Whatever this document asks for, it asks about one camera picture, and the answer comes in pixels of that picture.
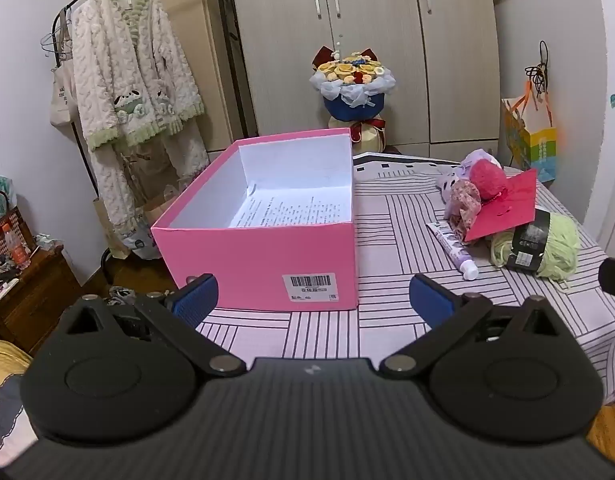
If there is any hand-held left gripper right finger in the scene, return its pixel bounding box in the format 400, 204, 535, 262
379, 274, 563, 381

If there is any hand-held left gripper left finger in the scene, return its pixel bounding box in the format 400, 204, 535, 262
57, 273, 248, 378

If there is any purple and white tube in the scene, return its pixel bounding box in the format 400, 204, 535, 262
427, 221, 481, 282

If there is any green yarn skein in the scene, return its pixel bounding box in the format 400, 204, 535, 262
490, 208, 581, 291

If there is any pink cardboard box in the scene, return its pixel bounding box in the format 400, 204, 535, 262
150, 127, 359, 311

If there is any pink knitted item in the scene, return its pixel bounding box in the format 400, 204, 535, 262
445, 180, 485, 246

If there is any red paper sheet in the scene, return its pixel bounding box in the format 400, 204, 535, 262
465, 169, 538, 245

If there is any pink yarn ball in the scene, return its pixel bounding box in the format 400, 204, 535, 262
468, 158, 511, 201

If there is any brown paper bag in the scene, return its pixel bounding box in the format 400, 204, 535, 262
137, 185, 180, 241

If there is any printed paper sheet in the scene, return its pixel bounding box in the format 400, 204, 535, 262
228, 183, 351, 228

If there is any wooden nightstand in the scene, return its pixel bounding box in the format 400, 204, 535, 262
0, 245, 83, 356

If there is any colourful paper gift bag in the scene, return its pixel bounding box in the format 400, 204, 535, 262
501, 80, 558, 183

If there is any orange drink bottle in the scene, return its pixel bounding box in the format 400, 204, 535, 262
1, 224, 30, 267

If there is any yellow printed blanket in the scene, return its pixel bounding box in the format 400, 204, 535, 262
0, 339, 38, 466

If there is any flower bouquet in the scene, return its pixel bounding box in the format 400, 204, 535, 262
309, 37, 397, 153

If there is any canvas tote bag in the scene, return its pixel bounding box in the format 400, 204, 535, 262
50, 10, 80, 131

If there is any white green knit cardigan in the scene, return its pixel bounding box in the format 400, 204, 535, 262
70, 0, 210, 256

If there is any beige wardrobe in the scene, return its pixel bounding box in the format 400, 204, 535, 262
227, 0, 501, 161

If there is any black hanging cable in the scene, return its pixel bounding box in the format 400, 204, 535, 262
525, 40, 551, 96

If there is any wire clothes hanger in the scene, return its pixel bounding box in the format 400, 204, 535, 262
40, 7, 75, 61

